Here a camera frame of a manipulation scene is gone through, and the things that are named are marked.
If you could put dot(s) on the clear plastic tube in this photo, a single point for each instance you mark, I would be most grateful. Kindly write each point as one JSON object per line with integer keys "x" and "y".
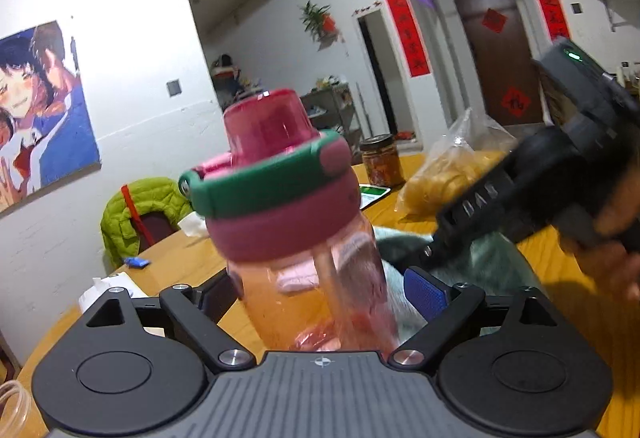
{"x": 15, "y": 410}

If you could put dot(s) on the brown door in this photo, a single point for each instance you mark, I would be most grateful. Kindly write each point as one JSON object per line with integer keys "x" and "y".
{"x": 495, "y": 62}

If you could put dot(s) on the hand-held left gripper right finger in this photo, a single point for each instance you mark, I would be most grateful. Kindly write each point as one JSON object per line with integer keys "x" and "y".
{"x": 425, "y": 294}

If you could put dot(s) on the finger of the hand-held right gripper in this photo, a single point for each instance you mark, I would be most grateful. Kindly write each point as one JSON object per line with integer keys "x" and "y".
{"x": 425, "y": 250}

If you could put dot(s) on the teal microfibre cloth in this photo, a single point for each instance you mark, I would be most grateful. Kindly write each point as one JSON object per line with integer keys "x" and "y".
{"x": 500, "y": 263}

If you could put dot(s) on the grey wall switch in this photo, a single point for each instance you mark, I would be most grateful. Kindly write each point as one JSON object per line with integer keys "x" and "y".
{"x": 173, "y": 87}

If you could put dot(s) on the green wall plant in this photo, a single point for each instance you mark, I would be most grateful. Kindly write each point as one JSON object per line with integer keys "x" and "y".
{"x": 316, "y": 17}

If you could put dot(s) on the white wall shelf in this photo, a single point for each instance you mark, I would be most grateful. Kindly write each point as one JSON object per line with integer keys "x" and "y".
{"x": 622, "y": 0}

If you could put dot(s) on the smartphone with green screen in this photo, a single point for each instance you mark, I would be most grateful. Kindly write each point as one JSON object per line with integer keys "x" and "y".
{"x": 372, "y": 195}

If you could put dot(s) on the glass jar with black lid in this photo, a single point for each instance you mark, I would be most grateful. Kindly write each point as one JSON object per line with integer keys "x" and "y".
{"x": 382, "y": 165}

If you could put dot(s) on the anime wall poster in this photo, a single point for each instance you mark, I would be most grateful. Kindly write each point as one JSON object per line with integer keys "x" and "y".
{"x": 40, "y": 117}

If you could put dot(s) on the lime green puffer jacket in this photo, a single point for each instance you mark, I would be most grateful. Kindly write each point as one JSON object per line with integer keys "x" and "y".
{"x": 125, "y": 218}

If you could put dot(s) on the red diamond door sticker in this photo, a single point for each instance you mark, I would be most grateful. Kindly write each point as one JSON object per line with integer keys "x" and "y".
{"x": 515, "y": 101}
{"x": 494, "y": 21}

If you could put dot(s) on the clear bag of yellow buns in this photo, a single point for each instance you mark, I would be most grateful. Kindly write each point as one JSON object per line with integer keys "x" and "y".
{"x": 450, "y": 172}

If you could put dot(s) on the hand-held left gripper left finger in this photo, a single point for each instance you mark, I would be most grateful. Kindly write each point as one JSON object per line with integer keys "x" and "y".
{"x": 217, "y": 298}

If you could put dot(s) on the person's right hand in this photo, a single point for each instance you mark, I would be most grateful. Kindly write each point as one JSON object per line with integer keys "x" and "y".
{"x": 612, "y": 263}

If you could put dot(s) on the metal storage rack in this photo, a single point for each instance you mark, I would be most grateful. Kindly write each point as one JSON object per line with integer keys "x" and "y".
{"x": 335, "y": 115}

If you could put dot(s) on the white tissue paper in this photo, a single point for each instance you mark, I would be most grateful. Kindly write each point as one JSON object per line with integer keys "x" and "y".
{"x": 102, "y": 288}

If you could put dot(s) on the small blue packet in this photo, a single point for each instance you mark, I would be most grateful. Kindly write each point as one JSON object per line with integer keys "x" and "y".
{"x": 136, "y": 262}

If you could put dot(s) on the dark red chair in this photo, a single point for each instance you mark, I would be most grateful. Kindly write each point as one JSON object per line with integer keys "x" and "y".
{"x": 157, "y": 225}

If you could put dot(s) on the pink folded cloth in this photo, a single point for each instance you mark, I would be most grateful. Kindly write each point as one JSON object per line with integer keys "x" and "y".
{"x": 300, "y": 280}

